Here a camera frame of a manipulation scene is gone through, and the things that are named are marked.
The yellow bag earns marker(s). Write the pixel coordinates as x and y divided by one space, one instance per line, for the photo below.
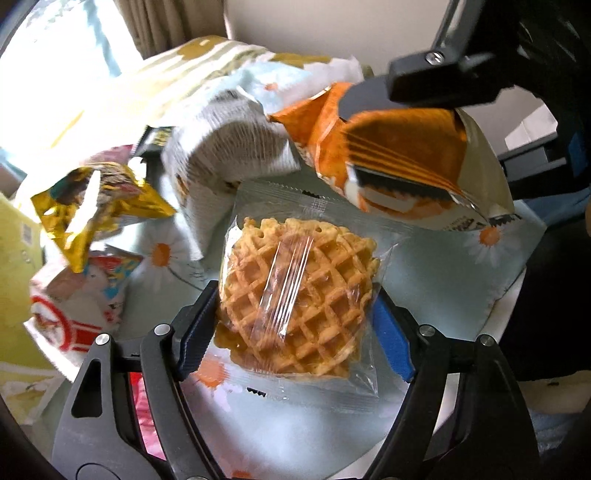
18 240

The white grey striped snack packet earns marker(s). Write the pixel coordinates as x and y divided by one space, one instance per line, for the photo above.
221 147

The bright pink packet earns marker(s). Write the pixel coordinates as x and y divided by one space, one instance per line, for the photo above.
143 415

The black gold snack packet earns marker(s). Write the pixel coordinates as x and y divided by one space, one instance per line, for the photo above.
154 138

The red white snack packet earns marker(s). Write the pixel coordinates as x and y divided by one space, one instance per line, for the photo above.
78 300

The light blue daisy cloth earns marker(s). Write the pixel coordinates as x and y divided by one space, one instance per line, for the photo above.
286 438

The brown curtain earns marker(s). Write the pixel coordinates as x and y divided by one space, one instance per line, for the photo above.
175 23

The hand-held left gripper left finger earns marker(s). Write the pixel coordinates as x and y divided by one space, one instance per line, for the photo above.
199 339

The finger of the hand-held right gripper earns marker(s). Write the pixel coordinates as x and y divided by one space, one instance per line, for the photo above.
438 78

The striped orange flower pillow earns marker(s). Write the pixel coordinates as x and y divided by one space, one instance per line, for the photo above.
152 87

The dark desk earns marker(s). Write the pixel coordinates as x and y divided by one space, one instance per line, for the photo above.
531 170

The clear waffle packet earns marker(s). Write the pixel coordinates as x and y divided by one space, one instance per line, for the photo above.
295 295

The gold foil snack packet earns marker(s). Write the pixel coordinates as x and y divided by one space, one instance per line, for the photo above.
115 203

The orange snack bag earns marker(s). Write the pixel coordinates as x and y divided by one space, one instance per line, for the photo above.
392 143

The light blue curtain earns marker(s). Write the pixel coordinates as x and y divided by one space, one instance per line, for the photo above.
105 37

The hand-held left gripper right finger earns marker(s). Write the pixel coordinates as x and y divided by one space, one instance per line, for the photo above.
392 337

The pink snack packet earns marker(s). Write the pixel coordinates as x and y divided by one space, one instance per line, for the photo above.
111 154

